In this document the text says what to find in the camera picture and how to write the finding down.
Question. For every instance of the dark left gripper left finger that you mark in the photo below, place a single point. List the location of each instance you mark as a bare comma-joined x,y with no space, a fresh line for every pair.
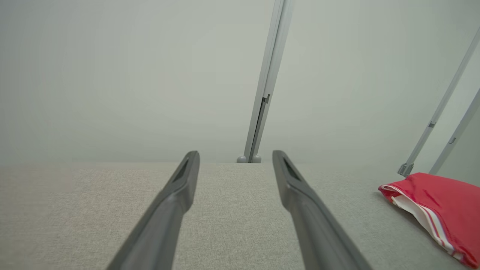
157,236

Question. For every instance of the grey partition post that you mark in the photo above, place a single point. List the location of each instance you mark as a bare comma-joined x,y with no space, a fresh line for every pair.
268,82

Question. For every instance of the red basketball jersey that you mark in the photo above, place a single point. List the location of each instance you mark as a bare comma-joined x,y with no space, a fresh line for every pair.
446,202

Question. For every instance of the grey partition support strut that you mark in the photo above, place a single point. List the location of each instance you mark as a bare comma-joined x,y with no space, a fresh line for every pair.
435,120
455,137

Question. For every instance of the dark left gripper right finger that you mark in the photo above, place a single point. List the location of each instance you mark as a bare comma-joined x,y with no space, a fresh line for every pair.
318,240

